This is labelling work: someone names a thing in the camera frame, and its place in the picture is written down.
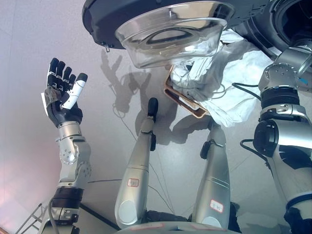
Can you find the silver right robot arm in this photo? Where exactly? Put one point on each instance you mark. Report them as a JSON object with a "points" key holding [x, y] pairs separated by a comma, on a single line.
{"points": [[280, 117]]}

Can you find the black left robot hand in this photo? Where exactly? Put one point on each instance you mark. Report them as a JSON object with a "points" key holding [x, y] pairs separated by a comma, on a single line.
{"points": [[64, 114]]}

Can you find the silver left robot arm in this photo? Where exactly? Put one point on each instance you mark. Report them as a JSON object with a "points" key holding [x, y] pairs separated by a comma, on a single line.
{"points": [[73, 151]]}

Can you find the round glass washing machine door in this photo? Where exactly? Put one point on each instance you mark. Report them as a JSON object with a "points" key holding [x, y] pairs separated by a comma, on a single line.
{"points": [[102, 24]]}

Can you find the brown wicker laundry basket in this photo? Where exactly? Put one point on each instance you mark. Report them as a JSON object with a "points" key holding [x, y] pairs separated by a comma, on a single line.
{"points": [[192, 108]]}

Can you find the silver robot leg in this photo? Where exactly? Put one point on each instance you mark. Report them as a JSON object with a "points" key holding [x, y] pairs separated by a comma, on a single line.
{"points": [[214, 175], [136, 170]]}

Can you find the grey metal frame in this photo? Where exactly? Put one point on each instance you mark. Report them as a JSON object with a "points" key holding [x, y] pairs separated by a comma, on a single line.
{"points": [[34, 217]]}

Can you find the silver right robot leg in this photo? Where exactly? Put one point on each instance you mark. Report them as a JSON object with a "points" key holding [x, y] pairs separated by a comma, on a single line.
{"points": [[214, 175]]}

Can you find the silver left robot leg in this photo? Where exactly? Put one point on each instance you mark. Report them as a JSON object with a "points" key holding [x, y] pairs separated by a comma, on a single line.
{"points": [[136, 170]]}

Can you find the white clothes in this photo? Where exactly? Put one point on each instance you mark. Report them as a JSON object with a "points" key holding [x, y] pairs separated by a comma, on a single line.
{"points": [[231, 80]]}

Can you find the silver robot torso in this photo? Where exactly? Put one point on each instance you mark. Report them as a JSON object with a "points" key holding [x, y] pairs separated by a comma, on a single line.
{"points": [[170, 229]]}

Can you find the dark grey washing machine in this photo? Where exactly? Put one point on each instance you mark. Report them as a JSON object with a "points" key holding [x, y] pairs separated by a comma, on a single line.
{"points": [[268, 29]]}

